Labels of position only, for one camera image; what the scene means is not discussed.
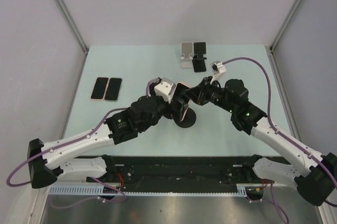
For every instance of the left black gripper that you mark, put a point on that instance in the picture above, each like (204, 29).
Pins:
(171, 113)

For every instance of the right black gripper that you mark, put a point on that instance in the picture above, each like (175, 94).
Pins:
(199, 93)

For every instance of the black round base stand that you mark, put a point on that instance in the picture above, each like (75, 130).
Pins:
(189, 119)

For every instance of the black rectangular phone stand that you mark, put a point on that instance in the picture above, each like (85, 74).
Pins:
(198, 60)

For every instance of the white phone stand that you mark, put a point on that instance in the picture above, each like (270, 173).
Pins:
(187, 54)

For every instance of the black phone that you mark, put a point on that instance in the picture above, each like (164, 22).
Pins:
(113, 89)

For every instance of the pink case phone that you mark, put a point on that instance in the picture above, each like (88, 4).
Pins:
(99, 88)

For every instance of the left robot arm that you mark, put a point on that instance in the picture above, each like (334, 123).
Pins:
(47, 162)

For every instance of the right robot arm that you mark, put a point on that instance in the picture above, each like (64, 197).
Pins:
(310, 172)

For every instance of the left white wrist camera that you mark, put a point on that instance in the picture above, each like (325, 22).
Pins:
(165, 89)

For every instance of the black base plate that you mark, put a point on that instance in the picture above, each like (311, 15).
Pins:
(181, 172)

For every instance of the right aluminium table rail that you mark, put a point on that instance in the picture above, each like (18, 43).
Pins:
(283, 95)

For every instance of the white slotted cable duct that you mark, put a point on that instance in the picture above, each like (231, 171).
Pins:
(236, 190)

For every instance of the right aluminium frame post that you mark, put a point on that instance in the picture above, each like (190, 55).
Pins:
(290, 15)

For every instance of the aluminium frame post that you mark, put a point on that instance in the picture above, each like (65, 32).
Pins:
(290, 15)
(61, 5)

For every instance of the left aluminium frame post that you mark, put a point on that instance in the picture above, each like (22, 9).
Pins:
(61, 5)

